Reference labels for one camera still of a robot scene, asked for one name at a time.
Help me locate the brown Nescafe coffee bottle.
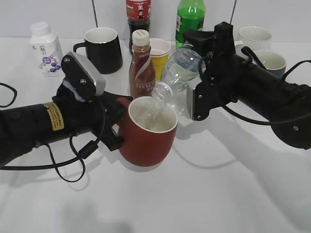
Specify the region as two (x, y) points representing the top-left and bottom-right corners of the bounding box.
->
(129, 29), (156, 99)

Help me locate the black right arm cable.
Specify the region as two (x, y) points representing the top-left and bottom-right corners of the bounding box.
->
(198, 46), (311, 126)

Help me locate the white mug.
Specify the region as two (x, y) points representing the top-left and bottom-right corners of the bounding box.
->
(234, 26), (272, 55)

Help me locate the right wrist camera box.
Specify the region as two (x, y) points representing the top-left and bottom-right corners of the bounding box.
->
(186, 77), (214, 121)

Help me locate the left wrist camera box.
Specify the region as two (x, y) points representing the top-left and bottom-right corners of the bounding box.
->
(61, 51), (105, 102)

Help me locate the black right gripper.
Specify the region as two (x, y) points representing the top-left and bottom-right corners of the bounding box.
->
(183, 21), (240, 104)

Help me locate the cola bottle red label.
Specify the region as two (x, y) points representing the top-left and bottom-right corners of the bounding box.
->
(126, 0), (152, 55)

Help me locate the white purple yogurt bottle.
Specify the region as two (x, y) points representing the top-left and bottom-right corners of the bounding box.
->
(30, 22), (64, 77)

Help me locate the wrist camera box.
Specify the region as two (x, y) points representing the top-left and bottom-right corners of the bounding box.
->
(61, 51), (105, 102)
(186, 77), (214, 121)

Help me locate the dark grey mug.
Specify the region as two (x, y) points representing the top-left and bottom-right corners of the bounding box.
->
(254, 50), (287, 79)

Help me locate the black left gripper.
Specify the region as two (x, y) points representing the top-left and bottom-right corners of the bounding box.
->
(52, 85), (133, 151)

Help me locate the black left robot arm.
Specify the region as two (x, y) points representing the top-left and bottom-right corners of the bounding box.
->
(0, 85), (130, 170)

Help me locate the clear water bottle green label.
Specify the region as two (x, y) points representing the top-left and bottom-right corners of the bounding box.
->
(152, 42), (201, 103)

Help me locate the green soda bottle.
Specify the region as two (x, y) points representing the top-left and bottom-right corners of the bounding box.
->
(175, 0), (206, 49)

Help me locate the yellow paper cup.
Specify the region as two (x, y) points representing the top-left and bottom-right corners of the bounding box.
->
(151, 54), (169, 82)

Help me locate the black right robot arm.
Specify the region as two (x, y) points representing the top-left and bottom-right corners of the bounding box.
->
(183, 22), (311, 150)

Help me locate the dark red mug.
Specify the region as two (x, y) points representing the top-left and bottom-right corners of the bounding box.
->
(117, 97), (178, 167)

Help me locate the black mug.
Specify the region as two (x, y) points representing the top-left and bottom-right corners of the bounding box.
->
(73, 27), (123, 74)

